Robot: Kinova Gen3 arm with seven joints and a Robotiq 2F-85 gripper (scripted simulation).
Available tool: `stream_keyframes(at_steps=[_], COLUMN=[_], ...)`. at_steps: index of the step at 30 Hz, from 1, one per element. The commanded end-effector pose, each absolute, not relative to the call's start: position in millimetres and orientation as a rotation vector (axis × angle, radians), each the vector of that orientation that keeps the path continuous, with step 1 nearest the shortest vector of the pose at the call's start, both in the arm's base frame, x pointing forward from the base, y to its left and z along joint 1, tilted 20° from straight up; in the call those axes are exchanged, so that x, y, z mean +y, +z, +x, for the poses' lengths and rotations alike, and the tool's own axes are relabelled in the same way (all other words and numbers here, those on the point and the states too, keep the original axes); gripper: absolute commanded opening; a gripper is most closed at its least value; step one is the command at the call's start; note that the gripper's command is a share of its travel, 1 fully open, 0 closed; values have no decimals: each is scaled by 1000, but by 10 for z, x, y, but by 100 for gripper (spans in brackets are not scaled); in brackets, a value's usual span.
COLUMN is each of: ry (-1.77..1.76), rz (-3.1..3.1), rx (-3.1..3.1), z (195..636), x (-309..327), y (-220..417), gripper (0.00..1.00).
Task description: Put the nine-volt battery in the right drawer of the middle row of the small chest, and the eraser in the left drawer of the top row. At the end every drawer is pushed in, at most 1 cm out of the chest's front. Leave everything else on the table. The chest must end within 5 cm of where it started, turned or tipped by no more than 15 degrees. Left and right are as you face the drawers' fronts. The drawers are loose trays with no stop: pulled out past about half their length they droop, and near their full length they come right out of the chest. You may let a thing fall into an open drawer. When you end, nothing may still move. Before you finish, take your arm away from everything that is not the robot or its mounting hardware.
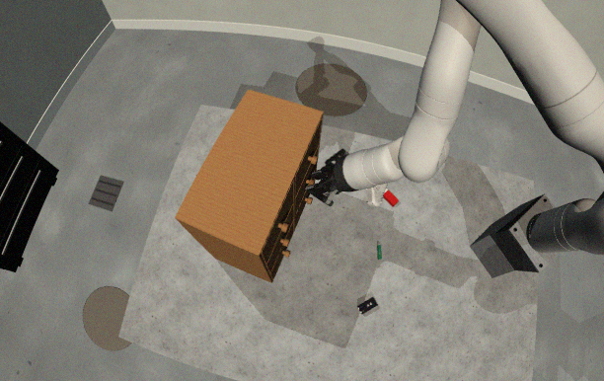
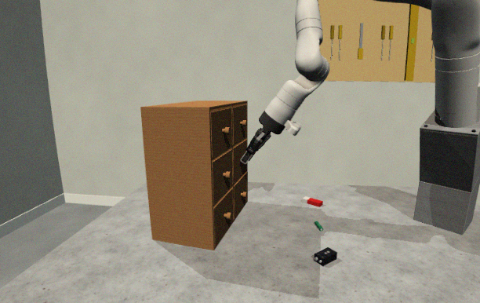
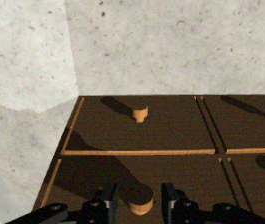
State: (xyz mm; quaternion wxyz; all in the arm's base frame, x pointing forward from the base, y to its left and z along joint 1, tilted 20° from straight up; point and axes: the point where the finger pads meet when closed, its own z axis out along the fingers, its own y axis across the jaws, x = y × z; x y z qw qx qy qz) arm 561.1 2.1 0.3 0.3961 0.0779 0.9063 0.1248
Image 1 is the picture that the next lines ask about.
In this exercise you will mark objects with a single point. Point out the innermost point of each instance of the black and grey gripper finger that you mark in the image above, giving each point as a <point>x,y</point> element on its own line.
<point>320,174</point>
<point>318,190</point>

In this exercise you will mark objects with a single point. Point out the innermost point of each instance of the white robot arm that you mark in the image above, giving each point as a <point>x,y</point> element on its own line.
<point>556,72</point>

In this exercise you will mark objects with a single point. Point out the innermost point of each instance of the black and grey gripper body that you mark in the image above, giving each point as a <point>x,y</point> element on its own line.
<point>340,183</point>

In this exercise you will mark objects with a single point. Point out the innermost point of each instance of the black nine-volt battery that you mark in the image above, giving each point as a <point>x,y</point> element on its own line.
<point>367,305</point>

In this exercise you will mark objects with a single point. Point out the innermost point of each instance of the brown wooden chest of drawers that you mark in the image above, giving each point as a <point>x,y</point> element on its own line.
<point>235,197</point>

